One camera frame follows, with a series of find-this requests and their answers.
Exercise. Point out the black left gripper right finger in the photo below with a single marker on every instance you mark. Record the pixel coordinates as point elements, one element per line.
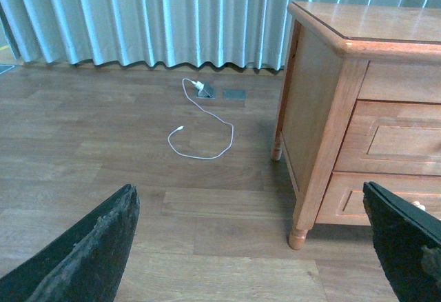
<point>407,242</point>

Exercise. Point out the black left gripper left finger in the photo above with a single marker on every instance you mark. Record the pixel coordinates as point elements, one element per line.
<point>86,262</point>

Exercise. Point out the lower drawer wooden knob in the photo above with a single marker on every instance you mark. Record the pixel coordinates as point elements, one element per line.
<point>419,205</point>

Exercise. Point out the light wooden nightstand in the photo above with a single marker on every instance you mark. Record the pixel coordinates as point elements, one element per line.
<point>340,54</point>

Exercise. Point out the open metal floor socket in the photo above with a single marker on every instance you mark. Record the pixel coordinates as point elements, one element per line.
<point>208,92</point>

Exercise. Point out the white plug in floor socket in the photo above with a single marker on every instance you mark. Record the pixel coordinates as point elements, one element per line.
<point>198,85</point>

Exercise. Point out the closed metal floor plate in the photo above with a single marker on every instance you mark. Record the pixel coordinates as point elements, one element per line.
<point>232,94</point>

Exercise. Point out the pale green pleated curtain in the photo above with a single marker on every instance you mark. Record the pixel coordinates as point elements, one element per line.
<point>246,33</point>

